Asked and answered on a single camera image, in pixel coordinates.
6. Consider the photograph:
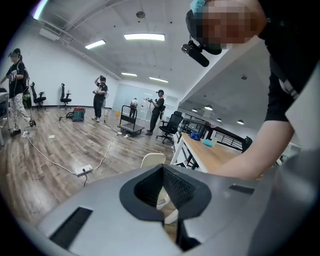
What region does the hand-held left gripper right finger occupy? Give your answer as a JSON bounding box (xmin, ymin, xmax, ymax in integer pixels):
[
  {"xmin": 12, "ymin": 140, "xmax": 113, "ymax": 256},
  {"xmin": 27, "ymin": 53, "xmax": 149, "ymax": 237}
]
[{"xmin": 162, "ymin": 164, "xmax": 259, "ymax": 252}]

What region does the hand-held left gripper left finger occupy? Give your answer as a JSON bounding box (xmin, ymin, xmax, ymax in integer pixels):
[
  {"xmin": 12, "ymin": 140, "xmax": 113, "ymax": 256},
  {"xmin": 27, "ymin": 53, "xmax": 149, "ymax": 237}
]
[{"xmin": 37, "ymin": 164, "xmax": 182, "ymax": 256}]

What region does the person's left forearm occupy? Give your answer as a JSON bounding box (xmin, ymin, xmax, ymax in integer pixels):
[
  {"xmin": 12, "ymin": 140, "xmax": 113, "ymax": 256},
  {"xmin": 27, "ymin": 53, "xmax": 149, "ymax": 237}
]
[{"xmin": 212, "ymin": 119, "xmax": 296, "ymax": 181}]

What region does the white power strip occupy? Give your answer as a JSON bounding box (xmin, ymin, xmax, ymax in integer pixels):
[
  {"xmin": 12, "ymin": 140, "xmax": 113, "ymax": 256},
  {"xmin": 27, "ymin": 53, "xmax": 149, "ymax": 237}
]
[{"xmin": 74, "ymin": 164, "xmax": 94, "ymax": 177}]

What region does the black metal railing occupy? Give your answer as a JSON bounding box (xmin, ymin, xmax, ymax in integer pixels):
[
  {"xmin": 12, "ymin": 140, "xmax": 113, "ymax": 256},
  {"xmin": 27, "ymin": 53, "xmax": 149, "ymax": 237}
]
[{"xmin": 183, "ymin": 117, "xmax": 244, "ymax": 154}]

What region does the cream plastic chair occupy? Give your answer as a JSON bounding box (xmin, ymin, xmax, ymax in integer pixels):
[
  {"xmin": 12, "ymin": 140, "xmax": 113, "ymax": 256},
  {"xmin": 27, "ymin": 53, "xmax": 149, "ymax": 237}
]
[{"xmin": 139, "ymin": 152, "xmax": 180, "ymax": 225}]

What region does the black office chair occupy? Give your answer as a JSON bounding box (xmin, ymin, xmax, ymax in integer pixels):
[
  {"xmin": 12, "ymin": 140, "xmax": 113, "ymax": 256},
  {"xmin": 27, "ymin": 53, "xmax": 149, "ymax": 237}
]
[
  {"xmin": 156, "ymin": 110, "xmax": 185, "ymax": 145},
  {"xmin": 59, "ymin": 83, "xmax": 73, "ymax": 110},
  {"xmin": 29, "ymin": 81, "xmax": 47, "ymax": 110}
]

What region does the black flat platform cart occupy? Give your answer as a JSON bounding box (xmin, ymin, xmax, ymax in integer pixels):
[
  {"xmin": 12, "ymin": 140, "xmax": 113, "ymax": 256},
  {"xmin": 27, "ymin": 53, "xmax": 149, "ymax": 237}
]
[{"xmin": 117, "ymin": 104, "xmax": 146, "ymax": 137}]

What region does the green and red vacuum cleaner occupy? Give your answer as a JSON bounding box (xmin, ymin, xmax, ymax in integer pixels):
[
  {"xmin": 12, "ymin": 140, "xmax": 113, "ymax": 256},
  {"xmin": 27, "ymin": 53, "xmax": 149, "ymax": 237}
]
[{"xmin": 58, "ymin": 106, "xmax": 86, "ymax": 123}]

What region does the person's black t-shirt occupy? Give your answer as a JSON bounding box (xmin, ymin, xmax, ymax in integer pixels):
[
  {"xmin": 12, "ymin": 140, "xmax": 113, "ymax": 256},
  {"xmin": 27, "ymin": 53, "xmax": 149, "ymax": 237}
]
[{"xmin": 257, "ymin": 0, "xmax": 320, "ymax": 123}]

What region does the person's head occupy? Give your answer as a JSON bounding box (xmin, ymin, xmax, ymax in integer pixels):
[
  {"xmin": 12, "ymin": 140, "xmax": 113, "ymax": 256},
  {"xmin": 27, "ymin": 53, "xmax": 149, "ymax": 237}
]
[{"xmin": 185, "ymin": 0, "xmax": 268, "ymax": 56}]

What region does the white air conditioner unit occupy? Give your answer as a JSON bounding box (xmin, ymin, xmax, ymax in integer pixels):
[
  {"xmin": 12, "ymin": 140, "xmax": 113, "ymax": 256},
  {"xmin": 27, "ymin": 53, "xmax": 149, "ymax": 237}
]
[{"xmin": 38, "ymin": 26, "xmax": 61, "ymax": 41}]

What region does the blue hair clip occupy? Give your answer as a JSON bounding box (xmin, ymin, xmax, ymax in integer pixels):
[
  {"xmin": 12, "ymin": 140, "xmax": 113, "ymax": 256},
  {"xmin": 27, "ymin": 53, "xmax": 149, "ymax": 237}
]
[{"xmin": 189, "ymin": 0, "xmax": 206, "ymax": 12}]

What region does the wooden table with white frame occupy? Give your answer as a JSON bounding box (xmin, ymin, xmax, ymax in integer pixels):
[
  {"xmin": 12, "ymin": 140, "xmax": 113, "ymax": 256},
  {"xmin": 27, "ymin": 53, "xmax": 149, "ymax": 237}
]
[{"xmin": 169, "ymin": 131, "xmax": 242, "ymax": 174}]

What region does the white power cable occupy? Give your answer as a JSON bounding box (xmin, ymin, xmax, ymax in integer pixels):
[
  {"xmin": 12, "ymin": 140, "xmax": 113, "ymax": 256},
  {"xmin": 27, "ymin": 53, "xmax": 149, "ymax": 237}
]
[{"xmin": 23, "ymin": 124, "xmax": 121, "ymax": 176}]

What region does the black head-worn camera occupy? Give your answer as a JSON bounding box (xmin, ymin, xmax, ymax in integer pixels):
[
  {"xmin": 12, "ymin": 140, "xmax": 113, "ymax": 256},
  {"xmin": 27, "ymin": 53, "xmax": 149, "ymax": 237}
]
[{"xmin": 181, "ymin": 39, "xmax": 223, "ymax": 68}]

